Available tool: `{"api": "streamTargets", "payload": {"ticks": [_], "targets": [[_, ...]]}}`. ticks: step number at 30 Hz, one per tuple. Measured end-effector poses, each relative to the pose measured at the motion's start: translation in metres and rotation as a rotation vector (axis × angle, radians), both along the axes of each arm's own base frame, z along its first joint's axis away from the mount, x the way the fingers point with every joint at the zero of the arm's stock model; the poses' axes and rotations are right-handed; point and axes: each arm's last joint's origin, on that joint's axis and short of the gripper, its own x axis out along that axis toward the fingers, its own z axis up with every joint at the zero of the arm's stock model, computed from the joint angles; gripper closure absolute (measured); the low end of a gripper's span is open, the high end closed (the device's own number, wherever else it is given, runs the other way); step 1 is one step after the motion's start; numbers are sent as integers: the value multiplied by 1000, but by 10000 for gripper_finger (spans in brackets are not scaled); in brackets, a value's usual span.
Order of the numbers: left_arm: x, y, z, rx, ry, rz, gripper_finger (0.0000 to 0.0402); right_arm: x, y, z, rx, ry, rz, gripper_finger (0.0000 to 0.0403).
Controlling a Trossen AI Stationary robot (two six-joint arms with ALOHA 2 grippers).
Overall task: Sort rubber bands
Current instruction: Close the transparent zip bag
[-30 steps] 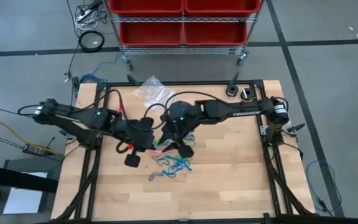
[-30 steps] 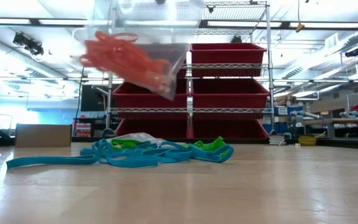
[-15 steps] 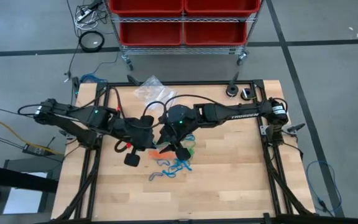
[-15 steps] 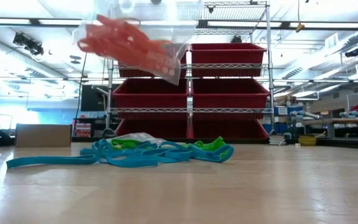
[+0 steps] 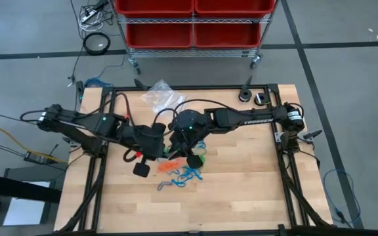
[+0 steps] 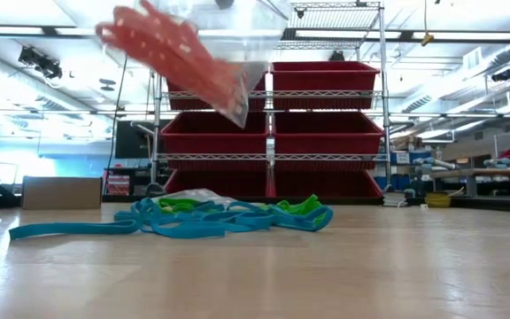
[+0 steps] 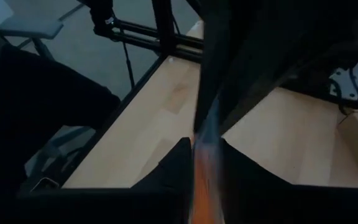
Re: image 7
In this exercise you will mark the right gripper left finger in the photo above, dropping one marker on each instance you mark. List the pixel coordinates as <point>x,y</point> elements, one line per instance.
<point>120,205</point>

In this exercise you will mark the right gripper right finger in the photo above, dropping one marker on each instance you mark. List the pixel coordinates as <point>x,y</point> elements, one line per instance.
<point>275,205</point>

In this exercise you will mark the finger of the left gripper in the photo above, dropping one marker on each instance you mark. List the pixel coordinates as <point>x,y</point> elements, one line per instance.
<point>247,93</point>
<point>210,77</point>

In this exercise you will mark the clear plastic zip bag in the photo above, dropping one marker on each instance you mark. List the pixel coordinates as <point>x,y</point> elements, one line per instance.
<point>208,146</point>

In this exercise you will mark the grey metal stand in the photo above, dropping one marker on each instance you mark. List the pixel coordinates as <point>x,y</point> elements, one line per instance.
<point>30,26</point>

